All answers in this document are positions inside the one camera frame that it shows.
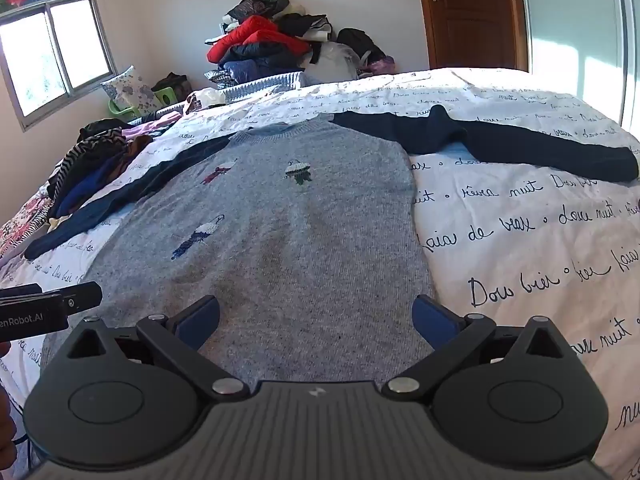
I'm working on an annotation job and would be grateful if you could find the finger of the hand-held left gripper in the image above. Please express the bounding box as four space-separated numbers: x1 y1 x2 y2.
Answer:
61 281 104 314

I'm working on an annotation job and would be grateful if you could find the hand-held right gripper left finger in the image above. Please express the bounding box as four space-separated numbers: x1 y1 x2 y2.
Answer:
65 294 252 404

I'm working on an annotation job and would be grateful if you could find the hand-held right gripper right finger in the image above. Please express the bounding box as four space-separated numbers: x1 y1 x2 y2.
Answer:
382 294 574 404

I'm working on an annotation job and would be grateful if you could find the grey sweater with navy sleeves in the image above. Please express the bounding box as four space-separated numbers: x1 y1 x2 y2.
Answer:
24 105 640 392

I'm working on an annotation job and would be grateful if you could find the pile of dark clothes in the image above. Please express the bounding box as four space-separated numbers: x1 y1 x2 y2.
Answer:
106 134 154 182

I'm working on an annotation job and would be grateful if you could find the person's left hand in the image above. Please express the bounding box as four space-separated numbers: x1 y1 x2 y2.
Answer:
0 341 17 461

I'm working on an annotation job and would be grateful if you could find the red floral cloth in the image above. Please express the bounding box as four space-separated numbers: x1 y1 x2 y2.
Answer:
0 194 57 262

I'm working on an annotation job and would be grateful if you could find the blue cloth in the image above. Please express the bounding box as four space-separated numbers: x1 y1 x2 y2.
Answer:
52 159 127 219

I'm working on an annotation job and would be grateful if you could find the white blanket with script print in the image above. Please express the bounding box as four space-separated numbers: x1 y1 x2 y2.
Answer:
0 67 640 480

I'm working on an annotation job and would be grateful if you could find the striped black and grey cloth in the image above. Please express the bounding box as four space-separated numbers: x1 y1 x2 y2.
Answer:
48 129 129 197

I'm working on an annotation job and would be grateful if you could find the lilac cloth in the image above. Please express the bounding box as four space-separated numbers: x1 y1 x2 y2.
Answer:
121 111 184 144

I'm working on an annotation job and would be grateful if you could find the floral pillow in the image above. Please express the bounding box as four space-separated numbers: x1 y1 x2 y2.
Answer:
100 65 164 117

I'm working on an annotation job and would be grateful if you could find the green plastic stool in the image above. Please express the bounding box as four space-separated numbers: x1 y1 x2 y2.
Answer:
109 86 177 122

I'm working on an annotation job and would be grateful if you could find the white and brown packet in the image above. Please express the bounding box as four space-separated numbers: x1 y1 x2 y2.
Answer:
188 87 229 112

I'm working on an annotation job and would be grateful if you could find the black bag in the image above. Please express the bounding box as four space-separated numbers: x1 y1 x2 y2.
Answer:
151 72 194 99

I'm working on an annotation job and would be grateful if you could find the window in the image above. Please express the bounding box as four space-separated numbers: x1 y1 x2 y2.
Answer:
0 0 119 132

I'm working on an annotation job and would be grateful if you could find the pink bag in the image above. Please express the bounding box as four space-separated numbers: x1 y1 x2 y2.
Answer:
357 56 396 79

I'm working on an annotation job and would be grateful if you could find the navy puffer jacket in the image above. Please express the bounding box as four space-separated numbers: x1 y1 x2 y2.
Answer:
219 42 307 84

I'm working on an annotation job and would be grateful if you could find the white plastic bag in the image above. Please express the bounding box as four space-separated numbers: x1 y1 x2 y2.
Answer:
304 41 361 81

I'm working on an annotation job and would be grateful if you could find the black backpack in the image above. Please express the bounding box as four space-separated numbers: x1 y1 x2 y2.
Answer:
337 27 389 66

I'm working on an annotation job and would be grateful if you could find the brown wooden door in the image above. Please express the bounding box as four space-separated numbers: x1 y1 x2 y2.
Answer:
414 0 531 74

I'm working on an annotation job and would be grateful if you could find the black and white cloth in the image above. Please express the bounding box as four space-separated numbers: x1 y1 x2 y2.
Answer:
276 12 334 42

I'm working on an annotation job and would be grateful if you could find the black printed cloth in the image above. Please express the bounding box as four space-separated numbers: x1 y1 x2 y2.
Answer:
226 0 291 24

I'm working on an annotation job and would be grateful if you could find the frosted glass sliding door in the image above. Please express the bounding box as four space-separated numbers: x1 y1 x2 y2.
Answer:
517 0 640 131

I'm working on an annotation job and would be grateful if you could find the heap of jackets by wall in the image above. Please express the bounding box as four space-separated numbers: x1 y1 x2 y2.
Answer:
206 15 311 65

